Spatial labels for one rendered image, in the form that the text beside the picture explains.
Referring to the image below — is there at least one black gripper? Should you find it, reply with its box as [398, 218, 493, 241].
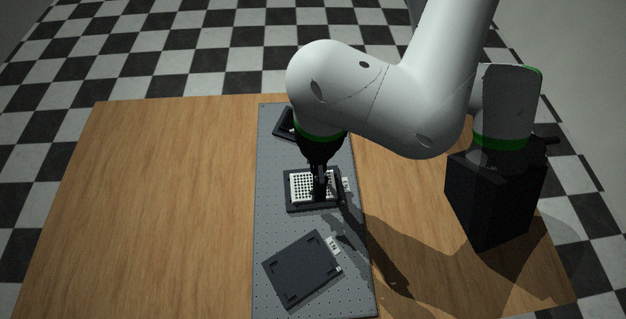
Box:
[300, 149, 335, 202]

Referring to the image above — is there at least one white label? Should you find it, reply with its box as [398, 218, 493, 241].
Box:
[325, 236, 340, 255]
[341, 177, 350, 192]

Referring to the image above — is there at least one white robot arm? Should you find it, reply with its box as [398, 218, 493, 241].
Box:
[285, 0, 560, 176]

